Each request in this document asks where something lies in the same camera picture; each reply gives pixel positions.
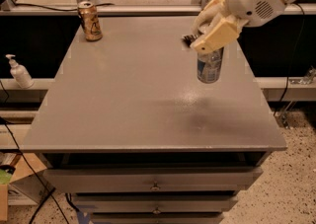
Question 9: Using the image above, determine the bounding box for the grey drawer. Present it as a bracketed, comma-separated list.
[73, 193, 237, 214]
[91, 213, 224, 224]
[44, 167, 263, 193]

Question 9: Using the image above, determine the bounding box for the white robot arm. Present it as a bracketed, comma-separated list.
[191, 0, 295, 54]

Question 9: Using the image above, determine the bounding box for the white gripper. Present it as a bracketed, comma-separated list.
[190, 0, 285, 54]

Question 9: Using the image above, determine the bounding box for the bottom grey drawer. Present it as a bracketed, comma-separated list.
[91, 213, 224, 224]

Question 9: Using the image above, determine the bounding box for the orange soda can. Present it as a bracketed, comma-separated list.
[78, 1, 103, 41]

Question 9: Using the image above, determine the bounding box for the black snack bar wrapper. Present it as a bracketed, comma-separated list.
[182, 35, 198, 47]

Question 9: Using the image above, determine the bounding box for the middle grey drawer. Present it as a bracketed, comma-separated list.
[73, 193, 237, 214]

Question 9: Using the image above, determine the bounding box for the top grey drawer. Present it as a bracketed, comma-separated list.
[44, 167, 263, 193]

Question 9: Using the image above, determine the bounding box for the cardboard box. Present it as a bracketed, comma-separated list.
[0, 153, 52, 221]

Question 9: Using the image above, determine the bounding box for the metal frame rail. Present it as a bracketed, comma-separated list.
[0, 3, 316, 16]

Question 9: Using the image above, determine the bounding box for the grey drawer cabinet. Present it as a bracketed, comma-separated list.
[21, 15, 288, 224]

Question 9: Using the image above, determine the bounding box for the silver blue redbull can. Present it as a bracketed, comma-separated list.
[197, 48, 223, 84]

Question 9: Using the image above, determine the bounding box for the white pump bottle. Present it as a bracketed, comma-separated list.
[6, 54, 34, 89]

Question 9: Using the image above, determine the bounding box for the black cable on floor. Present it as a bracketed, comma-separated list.
[0, 79, 70, 224]

